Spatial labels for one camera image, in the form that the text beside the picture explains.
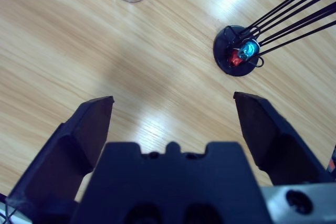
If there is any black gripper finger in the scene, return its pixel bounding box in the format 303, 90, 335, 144
5, 95, 116, 210
233, 91, 334, 187

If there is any red coffee capsule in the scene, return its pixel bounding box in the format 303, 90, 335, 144
228, 48, 245, 67

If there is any blue coffee capsule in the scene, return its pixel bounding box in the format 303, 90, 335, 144
238, 40, 260, 61

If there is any black capsule holder with rods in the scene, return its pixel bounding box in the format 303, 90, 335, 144
213, 0, 336, 78

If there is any thin black cable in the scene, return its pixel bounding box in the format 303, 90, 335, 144
0, 192, 16, 224

